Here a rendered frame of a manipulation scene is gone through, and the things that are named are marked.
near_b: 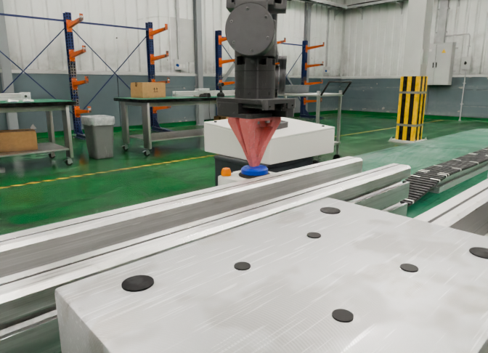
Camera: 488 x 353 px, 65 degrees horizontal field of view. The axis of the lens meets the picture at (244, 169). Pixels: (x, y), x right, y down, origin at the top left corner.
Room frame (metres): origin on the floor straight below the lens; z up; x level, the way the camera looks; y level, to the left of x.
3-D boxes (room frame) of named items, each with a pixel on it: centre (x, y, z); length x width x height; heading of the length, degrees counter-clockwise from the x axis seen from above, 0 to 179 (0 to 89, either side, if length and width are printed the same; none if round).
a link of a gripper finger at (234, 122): (0.55, -0.02, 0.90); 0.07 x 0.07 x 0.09; 43
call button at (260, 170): (0.56, -0.02, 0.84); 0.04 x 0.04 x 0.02
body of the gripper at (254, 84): (0.56, -0.02, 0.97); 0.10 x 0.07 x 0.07; 43
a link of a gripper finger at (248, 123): (0.57, -0.01, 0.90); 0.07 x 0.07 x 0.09; 43
